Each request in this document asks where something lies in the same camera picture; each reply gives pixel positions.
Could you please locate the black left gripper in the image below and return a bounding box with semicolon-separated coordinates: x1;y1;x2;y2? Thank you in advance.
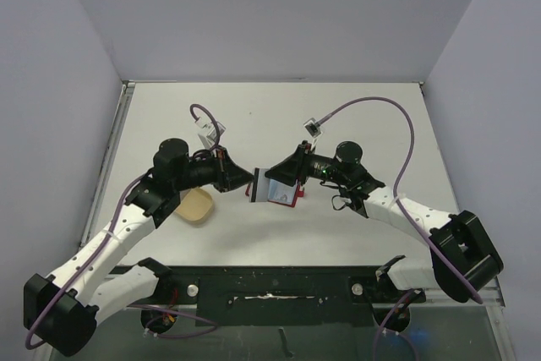
173;145;254;193

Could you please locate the red leather card holder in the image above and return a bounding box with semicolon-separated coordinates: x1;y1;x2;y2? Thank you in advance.
245;178;304;208

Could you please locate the silver VIP card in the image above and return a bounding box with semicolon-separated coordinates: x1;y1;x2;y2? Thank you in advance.
270;183;297;205

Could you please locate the white grey card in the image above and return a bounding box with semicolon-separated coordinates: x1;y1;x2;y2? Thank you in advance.
249;167;270;203

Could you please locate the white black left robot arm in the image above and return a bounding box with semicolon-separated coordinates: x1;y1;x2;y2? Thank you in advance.
23;138;253;357

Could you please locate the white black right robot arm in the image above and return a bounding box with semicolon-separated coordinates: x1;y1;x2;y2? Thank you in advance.
265;141;503;303

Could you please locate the beige oval tray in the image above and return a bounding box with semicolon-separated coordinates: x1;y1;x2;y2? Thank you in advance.
174;188;214;225

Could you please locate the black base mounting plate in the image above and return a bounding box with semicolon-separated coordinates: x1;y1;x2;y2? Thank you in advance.
142;265;403;327

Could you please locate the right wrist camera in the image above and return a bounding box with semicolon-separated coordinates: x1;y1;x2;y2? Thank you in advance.
303;118;324;150

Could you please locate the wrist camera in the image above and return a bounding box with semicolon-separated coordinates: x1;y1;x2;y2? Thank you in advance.
195;117;217;150
303;118;324;150

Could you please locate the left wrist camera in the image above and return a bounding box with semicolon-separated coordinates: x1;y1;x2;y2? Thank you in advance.
195;117;217;150

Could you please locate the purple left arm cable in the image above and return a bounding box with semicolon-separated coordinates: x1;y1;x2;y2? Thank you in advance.
25;103;221;350

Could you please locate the aluminium left rail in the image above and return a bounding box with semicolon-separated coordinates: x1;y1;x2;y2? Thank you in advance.
78;81;136;249

